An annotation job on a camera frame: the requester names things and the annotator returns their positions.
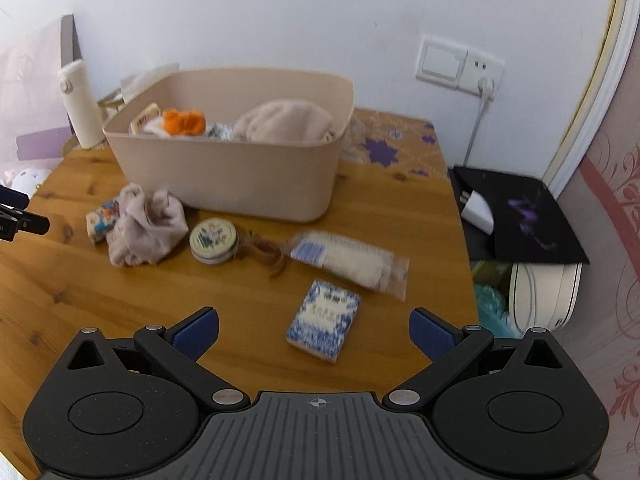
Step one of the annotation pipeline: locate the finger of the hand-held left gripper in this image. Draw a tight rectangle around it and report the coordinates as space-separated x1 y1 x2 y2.
0 205 51 235
0 185 31 209

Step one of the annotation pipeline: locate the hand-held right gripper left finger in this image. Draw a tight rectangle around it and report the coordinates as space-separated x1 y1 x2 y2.
67 306 250 413

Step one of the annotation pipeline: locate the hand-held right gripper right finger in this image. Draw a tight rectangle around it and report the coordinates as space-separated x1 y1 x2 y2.
382 307 567 413

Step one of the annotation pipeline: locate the small colourful patterned packet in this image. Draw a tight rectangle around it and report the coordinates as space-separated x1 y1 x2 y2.
85 197 123 246

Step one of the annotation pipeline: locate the round printed tin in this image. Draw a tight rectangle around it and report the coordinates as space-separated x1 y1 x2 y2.
189 217 240 265

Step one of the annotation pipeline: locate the brown hair tie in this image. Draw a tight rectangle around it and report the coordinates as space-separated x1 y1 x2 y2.
235 237 291 281

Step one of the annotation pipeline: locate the white cloth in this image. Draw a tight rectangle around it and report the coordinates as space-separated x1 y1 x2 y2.
290 230 411 302

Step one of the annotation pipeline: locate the blue patterned card box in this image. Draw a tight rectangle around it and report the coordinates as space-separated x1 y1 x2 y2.
286 279 362 362

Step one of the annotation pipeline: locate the pinkish beige cloth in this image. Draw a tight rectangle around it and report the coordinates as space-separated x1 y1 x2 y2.
106 182 190 268

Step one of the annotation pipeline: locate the beige plastic storage basket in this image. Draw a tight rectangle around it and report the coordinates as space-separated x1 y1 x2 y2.
102 66 356 224

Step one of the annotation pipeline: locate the beige fluffy cloth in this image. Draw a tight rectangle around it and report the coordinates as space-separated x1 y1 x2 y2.
231 100 335 144

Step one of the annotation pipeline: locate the large white plush toy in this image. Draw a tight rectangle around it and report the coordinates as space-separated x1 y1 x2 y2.
0 166 53 196

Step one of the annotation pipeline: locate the wooden desk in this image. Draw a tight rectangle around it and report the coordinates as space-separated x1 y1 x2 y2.
0 107 481 480

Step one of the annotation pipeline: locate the teal plastic bag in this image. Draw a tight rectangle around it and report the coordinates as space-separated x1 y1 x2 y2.
472 282 521 338

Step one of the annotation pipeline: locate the white thermos bottle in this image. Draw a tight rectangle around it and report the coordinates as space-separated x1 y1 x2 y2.
56 58 106 150

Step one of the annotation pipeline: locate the white round appliance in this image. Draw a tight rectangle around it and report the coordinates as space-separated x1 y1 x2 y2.
509 260 583 331

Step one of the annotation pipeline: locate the white charger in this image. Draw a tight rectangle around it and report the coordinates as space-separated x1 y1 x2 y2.
459 191 496 236

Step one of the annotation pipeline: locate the gold tissue box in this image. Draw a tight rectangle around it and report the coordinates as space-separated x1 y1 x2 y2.
97 85 126 111

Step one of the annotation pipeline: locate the black mouse pad purple print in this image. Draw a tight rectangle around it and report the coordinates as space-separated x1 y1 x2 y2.
452 164 591 265

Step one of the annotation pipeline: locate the cream packet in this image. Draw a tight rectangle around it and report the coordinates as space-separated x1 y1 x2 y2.
129 103 163 136

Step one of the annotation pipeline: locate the orange knitted item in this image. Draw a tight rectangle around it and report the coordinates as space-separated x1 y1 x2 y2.
162 108 207 137

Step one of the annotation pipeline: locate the purple floral table mat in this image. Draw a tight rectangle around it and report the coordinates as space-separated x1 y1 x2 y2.
340 107 449 181

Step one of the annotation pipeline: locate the pink floral wardrobe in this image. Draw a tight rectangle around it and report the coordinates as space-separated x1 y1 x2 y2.
542 0 640 431

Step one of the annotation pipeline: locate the white plug with cable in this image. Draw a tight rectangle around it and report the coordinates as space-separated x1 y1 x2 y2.
462 74 498 167

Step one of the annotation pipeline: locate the white wall switch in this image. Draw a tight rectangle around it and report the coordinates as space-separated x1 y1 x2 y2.
416 36 468 90

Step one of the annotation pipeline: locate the white wall socket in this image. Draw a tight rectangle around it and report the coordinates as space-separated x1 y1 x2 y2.
459 50 505 97

